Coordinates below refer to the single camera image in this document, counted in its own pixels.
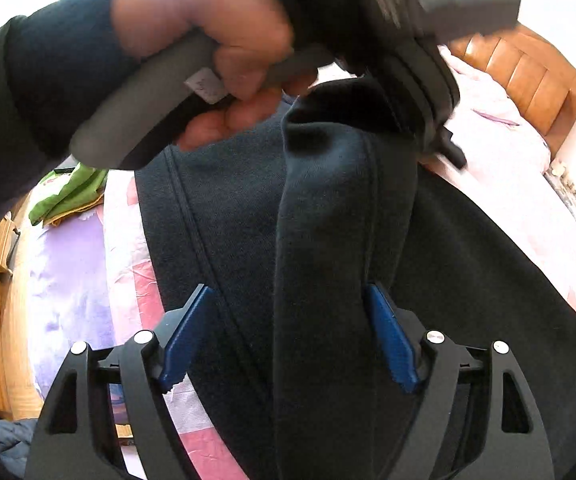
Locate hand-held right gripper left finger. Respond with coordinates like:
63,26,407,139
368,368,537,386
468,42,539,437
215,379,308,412
23,284,216,480

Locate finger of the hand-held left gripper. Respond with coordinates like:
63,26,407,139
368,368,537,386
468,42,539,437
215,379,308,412
434,125,469,171

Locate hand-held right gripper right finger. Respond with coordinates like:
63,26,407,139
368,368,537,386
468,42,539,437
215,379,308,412
363,282,556,480

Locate black pants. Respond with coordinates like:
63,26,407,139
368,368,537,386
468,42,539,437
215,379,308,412
135,77,576,480

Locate person's left hand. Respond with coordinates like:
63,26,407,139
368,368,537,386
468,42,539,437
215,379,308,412
112,0,319,154

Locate pink quilt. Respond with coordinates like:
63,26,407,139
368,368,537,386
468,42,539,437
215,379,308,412
438,44,554,173

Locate pink checked bed sheet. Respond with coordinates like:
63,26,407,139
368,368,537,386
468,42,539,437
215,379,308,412
30,155,576,480

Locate wooden headboard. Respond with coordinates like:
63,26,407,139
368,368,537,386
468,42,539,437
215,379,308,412
448,26,576,157

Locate grey patterned cloth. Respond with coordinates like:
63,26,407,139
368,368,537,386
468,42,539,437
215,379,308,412
542,157,576,263

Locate green cloth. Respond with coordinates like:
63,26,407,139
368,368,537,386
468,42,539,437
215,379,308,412
29,165,110,228

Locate blue jacket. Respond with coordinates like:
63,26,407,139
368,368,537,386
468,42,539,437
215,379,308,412
0,417,40,480

